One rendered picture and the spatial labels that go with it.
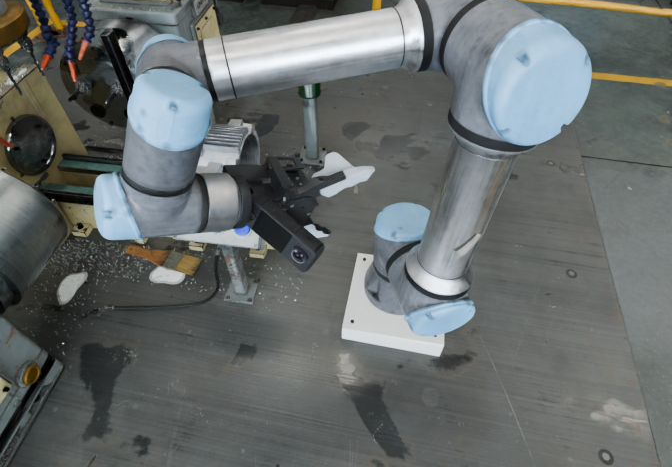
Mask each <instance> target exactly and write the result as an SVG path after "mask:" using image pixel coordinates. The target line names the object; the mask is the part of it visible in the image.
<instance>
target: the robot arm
mask: <svg viewBox="0 0 672 467"><path fill-rule="evenodd" d="M401 67H403V68H404V69H405V70H406V71H408V72H409V73H416V72H421V71H435V72H439V73H442V74H444V75H446V76H447V77H448V78H449V80H450V81H451V82H452V83H453V84H454V85H455V92H454V95H453V99H452V103H451V106H450V109H449V113H448V117H447V123H448V126H449V127H450V129H451V130H452V132H453V133H454V138H453V141H452V144H451V147H450V150H449V154H448V157H447V160H446V163H445V166H444V170H443V173H442V176H441V179H440V182H439V185H438V189H437V192H436V195H435V198H434V201H433V205H432V208H431V211H430V210H428V209H427V208H425V207H423V206H421V205H416V204H413V203H405V202H404V203H396V204H392V205H389V206H387V207H385V208H384V209H382V210H381V212H380V213H379V214H378V215H377V218H376V224H375V225H374V232H375V237H374V254H373V261H372V263H371V265H370V266H369V268H368V269H367V271H366V274H365V278H364V290H365V294H366V296H367V298H368V300H369V301H370V302H371V303H372V304H373V305H374V306H375V307H376V308H377V309H379V310H381V311H383V312H385V313H388V314H392V315H404V319H405V320H406V321H407V323H408V325H409V327H410V329H411V330H412V331H413V332H414V333H415V334H417V335H421V336H435V335H440V334H443V333H447V332H449V331H452V330H454V329H457V328H459V327H460V326H462V325H464V324H465V323H467V322H468V321H469V320H470V319H471V318H472V317H473V315H474V313H475V307H474V305H473V301H472V300H470V298H469V296H468V291H469V289H470V287H471V285H472V283H473V280H474V268H473V265H472V263H471V262H472V259H473V257H474V255H475V253H476V250H477V248H478V246H479V244H480V241H481V239H482V237H483V235H484V232H485V230H486V228H487V226H488V224H489V221H490V219H491V217H492V215H493V212H494V210H495V208H496V206H497V203H498V201H499V199H500V197H501V195H502V192H503V190H504V188H505V186H506V183H507V181H508V179H509V177H510V174H511V172H512V170H513V168H514V166H515V163H516V161H517V159H518V157H519V154H521V153H525V152H528V151H531V150H532V149H534V148H535V147H536V146H537V145H538V144H540V143H543V142H545V141H547V140H549V139H551V138H553V137H554V136H556V135H557V134H559V133H560V132H561V126H562V125H563V124H566V125H569V124H570V123H571V122H572V120H573V119H574V118H575V117H576V115H577V114H578V112H579V111H580V109H581V108H582V106H583V104H584V102H585V100H586V98H587V95H588V92H589V89H590V84H591V78H592V68H591V61H590V58H589V56H588V53H587V51H586V49H585V48H584V46H583V45H582V44H581V43H580V42H579V41H578V40H577V39H576V38H574V37H573V36H572V35H571V34H570V33H569V32H568V30H566V29H565V28H564V27H563V26H562V25H560V24H559V23H557V22H555V21H552V20H549V19H546V18H545V17H543V16H541V15H540V14H538V13H536V12H535V11H533V10H532V9H530V8H528V7H527V6H525V5H524V4H522V3H520V2H519V1H517V0H400V1H399V3H398V4H397V6H396V7H390V8H385V9H379V10H373V11H367V12H361V13H355V14H349V15H343V16H337V17H331V18H325V19H320V20H314V21H308V22H302V23H296V24H290V25H284V26H278V27H272V28H266V29H261V30H255V31H249V32H243V33H237V34H231V35H225V36H219V37H213V38H207V39H203V40H196V41H190V42H188V41H187V40H185V39H184V38H182V37H179V36H176V35H172V34H161V35H157V36H154V37H152V38H151V39H149V40H148V41H147V42H146V43H145V45H144V46H143V48H142V50H141V53H140V54H139V56H138V58H137V61H136V66H135V74H136V76H135V82H134V85H133V90H132V93H131V95H130V97H129V100H128V106H127V114H128V120H127V128H126V137H125V145H124V154H123V161H122V166H121V169H120V173H118V172H113V173H111V174H101V175H99V176H98V177H97V179H96V182H95V184H94V213H95V219H96V224H97V227H98V230H99V232H100V234H101V235H102V236H103V237H104V238H106V239H108V240H127V239H139V240H144V238H155V237H165V236H176V235H187V234H197V233H208V232H219V231H228V230H231V229H238V228H244V227H245V226H246V225H247V226H248V227H249V228H250V229H251V230H253V231H254V232H255V233H256V234H257V235H258V236H260V237H261V238H262V239H263V240H264V241H266V242H267V243H268V244H269V245H270V246H271V247H273V248H274V249H275V250H276V251H277V252H279V253H280V254H281V255H282V256H283V257H284V258H286V259H287V260H288V261H289V262H290V263H292V264H293V265H294V266H295V267H296V268H297V269H299V270H300V271H301V272H306V271H307V270H309V269H310V268H311V267H312V266H313V264H314V263H315V262H316V261H317V259H318V258H319V257H320V255H321V254H322V253H323V251H324V248H325V246H324V244H323V243H322V242H321V241H320V240H319V239H317V238H320V237H327V236H329V235H330V234H331V231H330V230H329V229H327V228H326V227H321V226H320V225H319V224H316V223H313V221H312V219H311V218H310V215H311V213H312V212H313V210H314V208H315V207H316V206H318V205H319V203H318V201H317V200H316V198H315V197H316V196H319V195H320V194H321V195H323V196H326V197H331V196H333V195H335V194H337V193H338V192H339V191H341V190H342V189H344V188H347V187H352V186H354V185H355V184H357V183H359V182H363V181H367V180H368V179H369V177H370V176H371V175H372V173H373V172H374V171H375V168H374V167H373V166H359V167H353V166H352V165H351V164H350V163H349V162H348V161H346V160H345V159H344V158H343V157H342V156H341V155H340V154H338V153H336V152H332V153H329V154H327V155H326V156H325V167H324V169H322V170H321V171H318V172H316V173H315V174H314V175H313V176H312V178H310V179H308V180H307V178H306V176H305V174H304V173H303V171H301V170H295V169H304V166H303V164H302V163H301V161H300V159H299V157H277V156H267V158H266V160H265V163H264V164H263V165H224V166H223V170H222V172H223V173H196V170H197V167H198V163H199V159H200V155H201V151H202V147H203V144H204V140H205V137H206V135H207V133H208V131H209V128H210V123H211V118H210V114H211V109H212V102H219V101H223V100H228V99H234V98H239V97H245V96H250V95H255V94H261V93H266V92H271V91H277V90H282V89H288V88H293V87H298V86H304V85H309V84H314V83H320V82H325V81H331V80H336V79H341V78H347V77H352V76H358V75H363V74H368V73H374V72H379V71H384V70H390V69H395V68H401ZM278 160H292V161H293V162H294V164H295V166H293V165H292V164H286V166H281V165H280V163H279V161H278ZM268 164H270V166H271V168H272V169H270V170H269V166H268Z"/></svg>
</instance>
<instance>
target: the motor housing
mask: <svg viewBox="0 0 672 467"><path fill-rule="evenodd" d="M258 140H259V138H258V136H257V133H256V131H254V134H253V133H251V132H249V131H248V127H245V126H234V125H226V124H213V125H212V127H211V129H209V131H208V134H207V135H206V137H205V140H204V144H203V149H204V154H203V157H200V159H199V163H198V167H197V170H196V173H204V171H205V169H206V167H207V165H208V163H209V162H215V163H222V168H223V166H224V165H226V159H227V158H233V159H239V165H259V164H260V147H259V145H260V144H259V141H258Z"/></svg>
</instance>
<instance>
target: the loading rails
mask: <svg viewBox="0 0 672 467"><path fill-rule="evenodd" d="M61 156H62V158H63V159H62V161H61V162H60V163H59V164H58V165H57V168H58V169H59V171H60V172H61V174H62V175H63V177H64V178H65V180H66V181H67V183H68V185H64V184H55V183H46V182H43V183H42V184H41V186H40V187H39V188H38V189H39V190H40V192H41V193H42V194H43V195H45V196H46V197H50V198H51V199H55V200H56V201H57V203H58V204H59V205H60V207H61V208H62V210H63V211H64V213H65V214H66V215H67V217H68V218H69V220H70V221H71V222H72V224H73V225H74V227H73V229H72V230H71V232H72V234H73V235H74V236H81V237H88V236H89V234H90V233H91V231H92V230H93V228H98V227H97V224H96V219H95V213H94V184H95V182H96V179H97V177H98V176H99V175H101V174H111V173H113V172H118V173H120V169H121V166H122V161H123V159H114V158H104V157H94V156H84V155H75V154H65V153H63V154H62V155H61ZM129 240H130V242H131V243H139V244H145V243H146V241H147V240H148V238H144V240H139V239H129ZM206 245H207V243H199V242H189V244H188V247H189V249H190V250H196V251H204V250H205V248H206ZM268 249H274V248H273V247H271V246H270V245H269V244H268V243H267V242H266V241H265V249H264V250H257V249H250V251H249V255H250V257H254V258H262V259H265V256H266V253H267V250H268ZM274 250H275V249H274Z"/></svg>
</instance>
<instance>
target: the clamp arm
mask: <svg viewBox="0 0 672 467"><path fill-rule="evenodd" d="M100 37H101V43H102V45H103V46H104V47H105V49H106V52H107V54H108V56H109V59H110V61H111V63H112V66H113V68H114V70H115V73H116V75H117V78H118V80H119V82H120V85H121V87H122V89H123V92H124V94H125V97H126V99H127V100H126V102H127V104H128V100H129V97H130V95H131V93H132V90H133V85H134V80H133V78H132V75H131V72H130V70H129V67H128V65H127V62H126V60H125V57H124V55H123V52H122V50H121V47H120V44H119V42H118V39H117V37H116V34H115V32H114V30H113V29H105V30H104V31H103V32H102V33H101V34H100Z"/></svg>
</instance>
